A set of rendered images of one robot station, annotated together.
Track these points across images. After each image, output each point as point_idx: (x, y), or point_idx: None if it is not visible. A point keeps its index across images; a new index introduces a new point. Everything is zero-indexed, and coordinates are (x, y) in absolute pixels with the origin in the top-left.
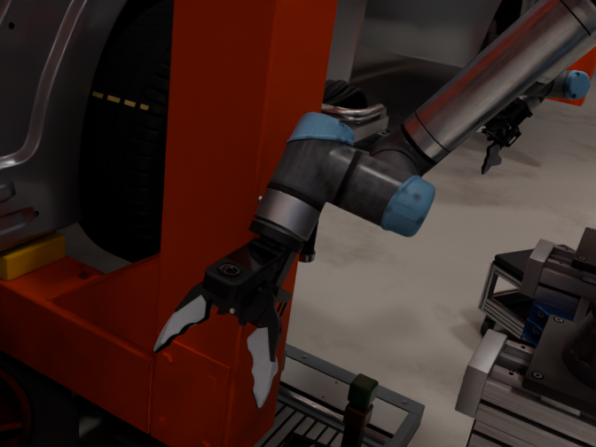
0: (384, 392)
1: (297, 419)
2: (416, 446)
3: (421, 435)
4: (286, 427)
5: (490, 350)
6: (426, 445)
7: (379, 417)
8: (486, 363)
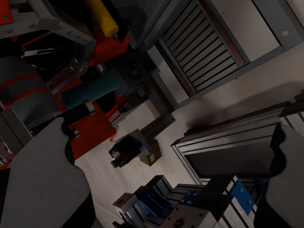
0: (276, 16)
1: (204, 26)
2: (284, 56)
3: (299, 47)
4: (196, 32)
5: (117, 209)
6: (293, 57)
7: (251, 44)
8: (116, 209)
